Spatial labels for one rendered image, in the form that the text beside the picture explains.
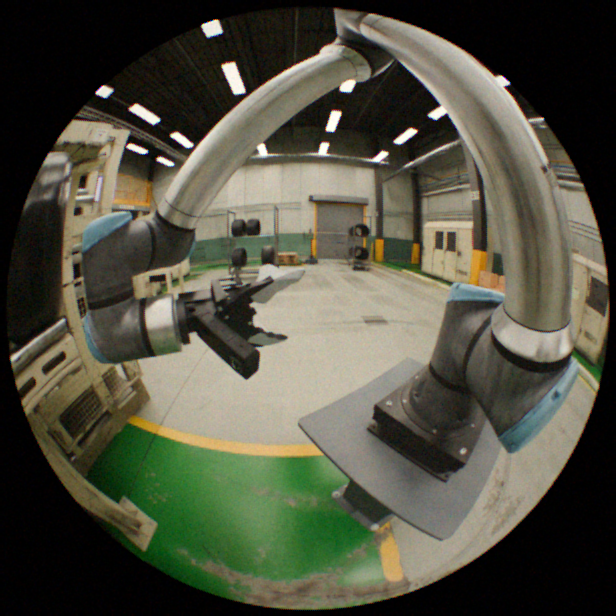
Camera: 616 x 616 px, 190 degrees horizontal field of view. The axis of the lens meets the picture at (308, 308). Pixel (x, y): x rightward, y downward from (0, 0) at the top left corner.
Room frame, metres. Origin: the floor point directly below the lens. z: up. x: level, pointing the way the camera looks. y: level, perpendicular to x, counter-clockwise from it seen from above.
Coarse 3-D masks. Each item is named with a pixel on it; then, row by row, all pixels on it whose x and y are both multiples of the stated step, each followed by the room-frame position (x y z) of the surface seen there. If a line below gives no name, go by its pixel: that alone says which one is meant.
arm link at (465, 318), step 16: (464, 288) 0.26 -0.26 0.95; (480, 288) 0.25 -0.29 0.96; (448, 304) 0.29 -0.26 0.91; (464, 304) 0.25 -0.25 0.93; (480, 304) 0.22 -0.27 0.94; (496, 304) 0.20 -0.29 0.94; (448, 320) 0.28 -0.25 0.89; (464, 320) 0.24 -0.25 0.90; (480, 320) 0.21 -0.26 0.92; (448, 336) 0.26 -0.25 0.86; (464, 336) 0.22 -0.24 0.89; (480, 336) 0.19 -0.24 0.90; (448, 352) 0.25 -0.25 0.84; (464, 352) 0.20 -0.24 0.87; (448, 368) 0.24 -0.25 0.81; (464, 368) 0.19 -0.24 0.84; (464, 384) 0.21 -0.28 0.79
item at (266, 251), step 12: (228, 216) 5.15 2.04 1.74; (228, 228) 5.15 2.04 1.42; (240, 228) 5.20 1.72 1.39; (252, 228) 5.18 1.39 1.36; (228, 240) 5.15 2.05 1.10; (276, 240) 5.74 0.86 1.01; (228, 252) 5.15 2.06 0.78; (240, 252) 5.22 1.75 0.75; (264, 252) 5.19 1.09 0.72; (276, 252) 5.74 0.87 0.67; (228, 264) 5.15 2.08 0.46; (240, 264) 5.23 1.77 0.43; (252, 264) 5.62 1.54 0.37; (264, 264) 5.29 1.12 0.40; (276, 264) 5.20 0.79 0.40
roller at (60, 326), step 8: (56, 320) 0.15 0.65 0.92; (64, 320) 0.18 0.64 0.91; (48, 328) 0.11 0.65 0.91; (56, 328) 0.14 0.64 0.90; (64, 328) 0.17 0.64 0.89; (32, 336) 0.04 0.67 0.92; (40, 336) 0.07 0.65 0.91; (48, 336) 0.10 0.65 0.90; (56, 336) 0.13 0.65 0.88; (24, 344) -0.01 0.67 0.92; (32, 344) 0.02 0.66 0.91; (40, 344) 0.06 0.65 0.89; (16, 352) -0.06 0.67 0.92; (24, 352) -0.02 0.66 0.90; (32, 352) 0.01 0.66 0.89; (16, 360) -0.07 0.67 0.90; (24, 360) -0.03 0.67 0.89; (16, 368) -0.08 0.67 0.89
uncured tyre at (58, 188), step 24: (48, 168) 0.08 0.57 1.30; (72, 168) 0.19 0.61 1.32; (48, 192) 0.10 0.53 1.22; (24, 216) 0.02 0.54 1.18; (48, 216) 0.11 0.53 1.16; (24, 240) 0.03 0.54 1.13; (48, 240) 0.12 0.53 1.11; (24, 264) 0.04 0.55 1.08; (48, 264) 0.13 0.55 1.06; (24, 288) 0.03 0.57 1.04; (48, 288) 0.13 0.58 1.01; (24, 312) 0.02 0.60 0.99; (48, 312) 0.12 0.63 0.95; (24, 336) 0.00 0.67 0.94
